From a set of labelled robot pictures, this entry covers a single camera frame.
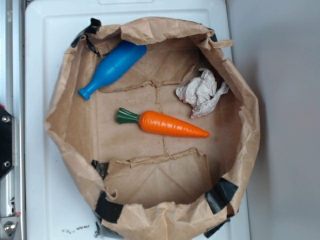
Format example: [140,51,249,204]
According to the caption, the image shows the blue plastic bottle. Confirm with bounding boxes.
[78,40,147,100]

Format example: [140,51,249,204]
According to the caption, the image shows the orange toy carrot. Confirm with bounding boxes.
[116,108,211,138]

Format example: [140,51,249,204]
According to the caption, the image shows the crumpled white paper tissue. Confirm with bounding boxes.
[175,68,229,119]

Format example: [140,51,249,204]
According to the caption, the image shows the brown paper bag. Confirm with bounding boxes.
[44,17,261,240]

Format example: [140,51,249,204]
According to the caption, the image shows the black metal bracket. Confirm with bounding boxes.
[0,104,15,181]

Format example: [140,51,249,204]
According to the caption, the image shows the aluminium frame rail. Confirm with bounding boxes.
[0,0,27,240]

